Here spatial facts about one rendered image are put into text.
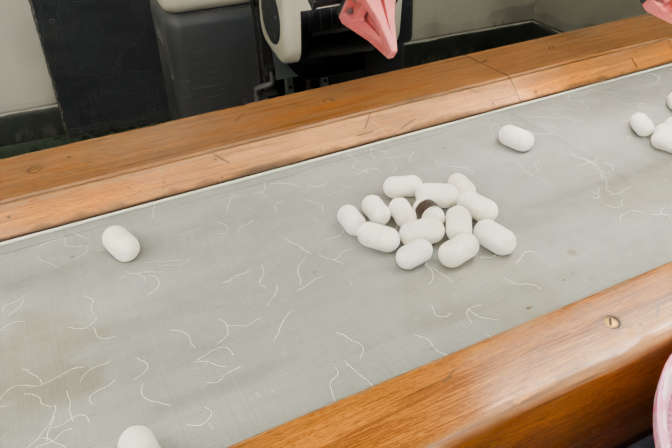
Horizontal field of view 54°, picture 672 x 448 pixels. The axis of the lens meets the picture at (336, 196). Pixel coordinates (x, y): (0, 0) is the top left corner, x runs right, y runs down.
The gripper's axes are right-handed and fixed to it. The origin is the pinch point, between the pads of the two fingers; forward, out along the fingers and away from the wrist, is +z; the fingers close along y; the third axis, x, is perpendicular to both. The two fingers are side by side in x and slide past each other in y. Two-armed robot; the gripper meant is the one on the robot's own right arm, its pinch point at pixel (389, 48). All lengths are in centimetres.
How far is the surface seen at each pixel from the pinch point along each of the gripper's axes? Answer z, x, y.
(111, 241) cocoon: 12.3, -2.6, -31.4
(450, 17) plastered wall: -93, 166, 133
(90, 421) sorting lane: 25.2, -11.4, -35.6
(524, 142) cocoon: 14.6, -3.3, 7.3
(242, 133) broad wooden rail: 3.2, 4.7, -16.5
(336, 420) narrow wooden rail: 30.2, -18.8, -23.6
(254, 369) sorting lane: 25.8, -11.8, -25.7
